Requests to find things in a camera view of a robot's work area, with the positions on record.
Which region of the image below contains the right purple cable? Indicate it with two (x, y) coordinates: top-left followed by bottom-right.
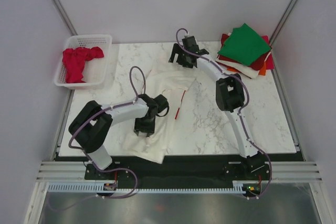
(175, 28), (272, 200)

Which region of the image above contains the white coca-cola t-shirt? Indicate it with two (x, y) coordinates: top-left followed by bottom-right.
(122, 61), (195, 164)

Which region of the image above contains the white plastic basket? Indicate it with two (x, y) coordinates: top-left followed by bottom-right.
(54, 34), (112, 89)

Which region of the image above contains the right aluminium corner post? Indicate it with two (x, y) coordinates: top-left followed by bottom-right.
(269, 0), (299, 46)

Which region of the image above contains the folded orange t-shirt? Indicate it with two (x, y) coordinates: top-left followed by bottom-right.
(227, 62), (267, 76)

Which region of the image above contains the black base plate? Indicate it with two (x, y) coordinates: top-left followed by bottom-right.
(54, 153), (271, 189)

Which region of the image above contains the white slotted cable duct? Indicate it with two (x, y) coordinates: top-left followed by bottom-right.
(47, 181), (260, 194)

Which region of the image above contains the folded dark red t-shirt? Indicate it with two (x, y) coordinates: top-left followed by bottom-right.
(218, 34), (274, 71)

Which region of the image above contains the folded pink red t-shirt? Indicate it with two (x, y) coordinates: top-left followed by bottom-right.
(259, 34), (275, 70)

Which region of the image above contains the crumpled red t-shirt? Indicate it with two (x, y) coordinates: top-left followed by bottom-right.
(62, 47), (104, 83)

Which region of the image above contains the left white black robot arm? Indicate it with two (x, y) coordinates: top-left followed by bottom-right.
(68, 94), (169, 178)

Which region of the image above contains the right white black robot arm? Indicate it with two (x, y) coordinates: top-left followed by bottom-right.
(169, 35), (272, 180)

